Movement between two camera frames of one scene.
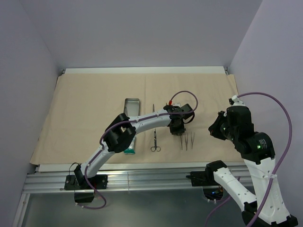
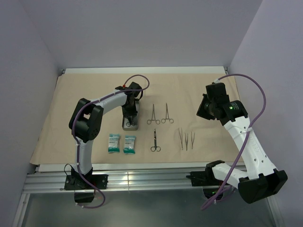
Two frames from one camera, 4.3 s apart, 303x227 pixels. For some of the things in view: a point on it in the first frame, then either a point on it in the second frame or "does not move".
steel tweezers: (186, 140) does not move
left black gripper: (180, 130) → (133, 113)
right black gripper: (213, 127) → (200, 112)
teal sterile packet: (130, 150) does not move
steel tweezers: (182, 148) does not move
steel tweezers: (192, 142) does not move
